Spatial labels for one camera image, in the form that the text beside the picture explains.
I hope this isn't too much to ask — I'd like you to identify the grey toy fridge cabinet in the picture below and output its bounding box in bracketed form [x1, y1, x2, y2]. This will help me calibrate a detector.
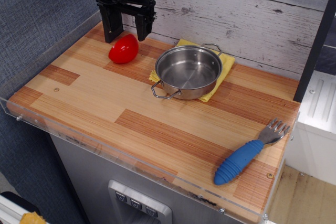
[51, 136, 238, 223]

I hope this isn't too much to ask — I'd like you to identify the black post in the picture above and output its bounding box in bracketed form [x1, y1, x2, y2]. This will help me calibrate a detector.
[293, 0, 335, 102]
[94, 0, 124, 44]

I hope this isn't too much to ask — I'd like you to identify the silver dispenser button panel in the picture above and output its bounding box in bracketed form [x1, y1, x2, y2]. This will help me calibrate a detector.
[108, 179, 173, 223]

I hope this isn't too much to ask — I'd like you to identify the clear acrylic guard rail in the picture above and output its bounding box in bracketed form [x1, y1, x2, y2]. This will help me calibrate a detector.
[1, 24, 299, 223]

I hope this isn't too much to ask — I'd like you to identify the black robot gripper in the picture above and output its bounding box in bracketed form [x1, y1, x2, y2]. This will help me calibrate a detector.
[97, 0, 156, 42]

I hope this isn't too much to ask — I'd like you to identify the yellow tape piece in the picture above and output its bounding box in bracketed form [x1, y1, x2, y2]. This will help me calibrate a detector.
[19, 212, 47, 224]

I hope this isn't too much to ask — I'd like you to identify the black right post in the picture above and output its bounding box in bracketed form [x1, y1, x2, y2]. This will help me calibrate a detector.
[293, 0, 335, 102]

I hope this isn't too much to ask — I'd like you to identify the blue-handled metal fork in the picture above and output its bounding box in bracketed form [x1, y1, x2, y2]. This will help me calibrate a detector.
[214, 118, 290, 185]

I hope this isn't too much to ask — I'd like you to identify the small stainless steel pot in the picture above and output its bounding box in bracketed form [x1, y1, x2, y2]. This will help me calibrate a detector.
[151, 42, 224, 101]

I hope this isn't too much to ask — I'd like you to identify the black left post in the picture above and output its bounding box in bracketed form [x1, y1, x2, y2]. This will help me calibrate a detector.
[94, 0, 124, 44]

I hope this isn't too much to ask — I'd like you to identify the yellow cloth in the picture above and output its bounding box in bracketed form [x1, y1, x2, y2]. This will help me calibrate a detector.
[149, 38, 236, 103]

